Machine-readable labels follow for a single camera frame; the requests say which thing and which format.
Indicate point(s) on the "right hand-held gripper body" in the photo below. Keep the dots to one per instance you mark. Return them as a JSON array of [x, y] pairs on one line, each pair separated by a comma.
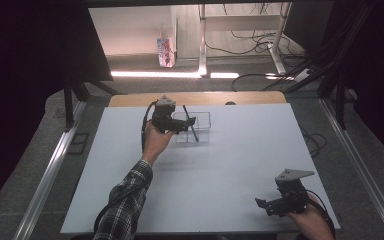
[[291, 200]]

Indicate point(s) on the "white desk frame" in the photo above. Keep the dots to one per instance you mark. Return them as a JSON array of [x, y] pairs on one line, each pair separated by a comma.
[[243, 22]]

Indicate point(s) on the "white table board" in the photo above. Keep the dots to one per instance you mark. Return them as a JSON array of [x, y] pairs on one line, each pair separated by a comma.
[[213, 186]]

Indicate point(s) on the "black curtain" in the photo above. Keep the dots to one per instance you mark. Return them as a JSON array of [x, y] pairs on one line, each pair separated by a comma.
[[380, 66], [20, 83]]

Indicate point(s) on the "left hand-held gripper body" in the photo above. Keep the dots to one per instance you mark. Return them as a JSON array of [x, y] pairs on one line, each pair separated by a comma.
[[165, 118]]

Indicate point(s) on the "person's left hand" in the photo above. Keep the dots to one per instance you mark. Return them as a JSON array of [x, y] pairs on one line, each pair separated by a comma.
[[155, 143]]

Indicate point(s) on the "black pen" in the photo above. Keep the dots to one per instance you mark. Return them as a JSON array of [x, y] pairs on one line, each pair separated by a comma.
[[195, 135]]

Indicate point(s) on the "black metal stand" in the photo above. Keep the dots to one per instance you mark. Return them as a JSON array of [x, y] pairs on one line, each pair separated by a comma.
[[68, 106], [340, 103]]

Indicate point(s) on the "printed carton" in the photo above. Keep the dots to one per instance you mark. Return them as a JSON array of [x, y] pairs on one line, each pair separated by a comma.
[[166, 52]]

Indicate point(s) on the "white power strip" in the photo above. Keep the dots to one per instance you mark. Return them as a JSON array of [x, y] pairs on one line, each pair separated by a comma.
[[302, 75]]

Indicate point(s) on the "wooden table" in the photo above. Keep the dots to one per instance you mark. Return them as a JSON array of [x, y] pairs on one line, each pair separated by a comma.
[[213, 99]]

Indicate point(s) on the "clear plastic divided container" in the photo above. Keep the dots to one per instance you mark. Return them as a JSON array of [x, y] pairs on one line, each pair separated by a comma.
[[203, 133]]

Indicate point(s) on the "person's right hand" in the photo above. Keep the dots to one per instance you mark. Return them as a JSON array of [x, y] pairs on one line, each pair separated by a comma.
[[310, 225]]

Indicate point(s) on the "aluminium rail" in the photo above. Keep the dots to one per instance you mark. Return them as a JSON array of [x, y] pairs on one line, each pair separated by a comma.
[[360, 166], [48, 173]]

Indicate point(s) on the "bright light strip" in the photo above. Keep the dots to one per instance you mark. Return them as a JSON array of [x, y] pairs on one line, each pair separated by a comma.
[[175, 74]]

